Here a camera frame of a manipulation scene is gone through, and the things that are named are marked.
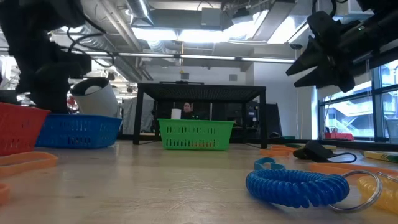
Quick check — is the red tray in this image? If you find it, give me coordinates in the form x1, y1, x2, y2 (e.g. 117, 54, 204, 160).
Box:
324, 131, 355, 142

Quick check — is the blue rubber band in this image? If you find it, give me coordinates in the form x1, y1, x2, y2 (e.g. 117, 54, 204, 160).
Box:
253, 157, 286, 171

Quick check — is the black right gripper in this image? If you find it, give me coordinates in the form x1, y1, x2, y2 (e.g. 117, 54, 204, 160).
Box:
285, 11, 377, 93

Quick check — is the yellow coil wrist keychain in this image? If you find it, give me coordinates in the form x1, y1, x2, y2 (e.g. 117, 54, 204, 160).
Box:
356, 171, 398, 215

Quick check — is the black monitor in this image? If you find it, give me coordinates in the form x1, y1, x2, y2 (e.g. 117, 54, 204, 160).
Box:
0, 89, 20, 105

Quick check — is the large rectangular ceiling duct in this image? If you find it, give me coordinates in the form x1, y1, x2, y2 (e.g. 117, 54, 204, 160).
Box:
267, 9, 312, 44

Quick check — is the silver round ceiling duct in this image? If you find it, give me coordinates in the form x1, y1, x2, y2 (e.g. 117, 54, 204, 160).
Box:
126, 0, 155, 26

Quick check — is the orange rubber band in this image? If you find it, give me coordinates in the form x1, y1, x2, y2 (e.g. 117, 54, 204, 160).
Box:
308, 162, 398, 177
0, 151, 59, 179
259, 148, 299, 157

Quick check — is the black equipment cabinet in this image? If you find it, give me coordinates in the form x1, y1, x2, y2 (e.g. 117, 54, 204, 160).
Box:
211, 101, 264, 139

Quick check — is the green plastic basket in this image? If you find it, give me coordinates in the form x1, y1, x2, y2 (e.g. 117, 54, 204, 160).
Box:
157, 118, 235, 151

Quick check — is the blue plastic basket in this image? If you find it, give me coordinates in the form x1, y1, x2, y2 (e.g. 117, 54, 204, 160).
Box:
35, 113, 123, 149

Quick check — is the black binder clip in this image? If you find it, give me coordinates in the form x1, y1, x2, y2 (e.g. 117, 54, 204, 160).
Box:
292, 139, 358, 164

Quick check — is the grey covered cabinet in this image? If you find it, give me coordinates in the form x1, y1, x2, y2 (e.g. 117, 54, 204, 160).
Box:
121, 96, 155, 135

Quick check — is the grey ceiling box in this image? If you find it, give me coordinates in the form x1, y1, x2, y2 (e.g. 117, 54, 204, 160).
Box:
201, 7, 223, 27

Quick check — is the black metal table frame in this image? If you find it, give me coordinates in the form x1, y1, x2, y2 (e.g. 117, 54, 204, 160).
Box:
132, 82, 268, 149

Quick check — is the person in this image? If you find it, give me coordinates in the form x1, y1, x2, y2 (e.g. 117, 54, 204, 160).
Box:
182, 101, 195, 121

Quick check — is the black upright panel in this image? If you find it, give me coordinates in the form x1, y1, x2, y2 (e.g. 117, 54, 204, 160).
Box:
269, 103, 283, 135

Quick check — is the blue coil wrist keychain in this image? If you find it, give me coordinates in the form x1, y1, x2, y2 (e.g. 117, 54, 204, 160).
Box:
245, 169, 382, 214

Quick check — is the black aluminium table frame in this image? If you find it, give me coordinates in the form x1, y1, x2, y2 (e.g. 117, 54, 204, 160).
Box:
116, 133, 398, 154

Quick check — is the red plastic basket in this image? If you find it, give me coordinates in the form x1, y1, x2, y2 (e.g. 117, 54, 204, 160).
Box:
0, 101, 51, 157

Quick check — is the black framed window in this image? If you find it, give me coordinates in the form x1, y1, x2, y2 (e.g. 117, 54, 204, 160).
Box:
317, 58, 398, 143

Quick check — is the long ceiling light strip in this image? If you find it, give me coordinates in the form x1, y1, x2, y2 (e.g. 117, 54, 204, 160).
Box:
118, 52, 296, 64

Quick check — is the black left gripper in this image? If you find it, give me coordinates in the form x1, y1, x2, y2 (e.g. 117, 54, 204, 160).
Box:
14, 39, 93, 114

